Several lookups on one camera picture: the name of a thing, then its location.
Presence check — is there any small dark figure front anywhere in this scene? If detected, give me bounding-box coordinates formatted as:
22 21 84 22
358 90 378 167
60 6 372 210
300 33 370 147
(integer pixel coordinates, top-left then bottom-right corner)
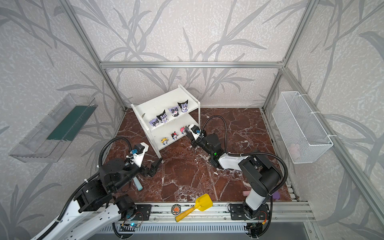
185 126 191 134

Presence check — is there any pink hat doraemon figure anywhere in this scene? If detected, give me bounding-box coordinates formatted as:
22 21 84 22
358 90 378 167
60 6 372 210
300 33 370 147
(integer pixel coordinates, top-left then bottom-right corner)
180 126 187 135

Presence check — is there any yellow doraemon figure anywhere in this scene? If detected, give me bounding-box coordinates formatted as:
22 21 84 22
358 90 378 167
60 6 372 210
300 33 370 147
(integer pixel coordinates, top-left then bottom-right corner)
161 138 169 145

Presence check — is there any purple striped bow kuromi figure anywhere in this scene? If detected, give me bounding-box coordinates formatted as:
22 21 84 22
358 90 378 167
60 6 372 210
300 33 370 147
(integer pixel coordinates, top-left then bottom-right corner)
169 106 179 118

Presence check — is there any black eared kuromi figure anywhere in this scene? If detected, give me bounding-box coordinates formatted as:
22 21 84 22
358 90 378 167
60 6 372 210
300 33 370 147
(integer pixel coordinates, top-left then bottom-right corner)
178 100 189 113

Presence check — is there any black hooded kuromi figure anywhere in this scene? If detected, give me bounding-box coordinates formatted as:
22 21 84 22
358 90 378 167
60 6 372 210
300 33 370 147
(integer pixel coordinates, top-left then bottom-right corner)
157 110 168 124

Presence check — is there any purple kuromi figure black bow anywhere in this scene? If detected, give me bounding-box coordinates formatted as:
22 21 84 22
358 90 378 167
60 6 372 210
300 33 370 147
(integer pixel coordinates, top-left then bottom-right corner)
149 118 161 127

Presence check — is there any red cap doraemon figure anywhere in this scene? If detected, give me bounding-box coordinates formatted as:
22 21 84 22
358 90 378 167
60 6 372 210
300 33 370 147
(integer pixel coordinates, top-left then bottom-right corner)
171 132 178 140

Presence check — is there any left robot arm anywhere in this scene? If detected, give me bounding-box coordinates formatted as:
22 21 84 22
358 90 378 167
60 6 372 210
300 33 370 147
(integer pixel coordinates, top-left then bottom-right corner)
34 137 163 240

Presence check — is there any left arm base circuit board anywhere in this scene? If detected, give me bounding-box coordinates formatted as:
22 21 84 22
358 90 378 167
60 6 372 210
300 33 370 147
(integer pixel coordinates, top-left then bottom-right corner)
120 223 141 232

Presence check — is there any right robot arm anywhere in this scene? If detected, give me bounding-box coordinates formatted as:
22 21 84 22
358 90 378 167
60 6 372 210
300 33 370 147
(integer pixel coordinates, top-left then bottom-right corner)
186 125 288 219

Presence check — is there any white two-tier metal shelf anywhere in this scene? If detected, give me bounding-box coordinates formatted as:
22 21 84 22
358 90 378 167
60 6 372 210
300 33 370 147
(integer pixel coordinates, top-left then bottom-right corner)
131 85 201 158

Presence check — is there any round orange badge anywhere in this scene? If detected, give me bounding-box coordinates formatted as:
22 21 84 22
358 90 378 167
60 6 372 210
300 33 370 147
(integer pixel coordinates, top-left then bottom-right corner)
171 204 181 216

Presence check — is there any yellow plastic toy shovel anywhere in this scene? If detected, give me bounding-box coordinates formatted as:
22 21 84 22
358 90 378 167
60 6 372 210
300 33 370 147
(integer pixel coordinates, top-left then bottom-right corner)
175 194 213 223

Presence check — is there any pink object in basket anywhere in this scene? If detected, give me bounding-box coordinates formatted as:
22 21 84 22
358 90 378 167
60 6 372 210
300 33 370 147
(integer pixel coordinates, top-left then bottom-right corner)
289 144 301 161

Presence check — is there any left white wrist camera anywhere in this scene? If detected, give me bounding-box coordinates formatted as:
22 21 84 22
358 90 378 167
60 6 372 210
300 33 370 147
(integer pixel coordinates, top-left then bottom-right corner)
126 142 149 168

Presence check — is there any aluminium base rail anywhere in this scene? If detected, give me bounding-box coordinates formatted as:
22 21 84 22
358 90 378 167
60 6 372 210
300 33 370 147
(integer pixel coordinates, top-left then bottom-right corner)
61 201 319 224

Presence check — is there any clear plastic wall bin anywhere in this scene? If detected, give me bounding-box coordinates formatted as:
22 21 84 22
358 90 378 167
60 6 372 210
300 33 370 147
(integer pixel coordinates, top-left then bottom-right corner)
9 94 98 163

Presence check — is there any white wire mesh basket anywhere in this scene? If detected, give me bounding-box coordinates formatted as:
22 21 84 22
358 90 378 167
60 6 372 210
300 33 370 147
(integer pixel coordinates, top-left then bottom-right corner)
272 91 333 164

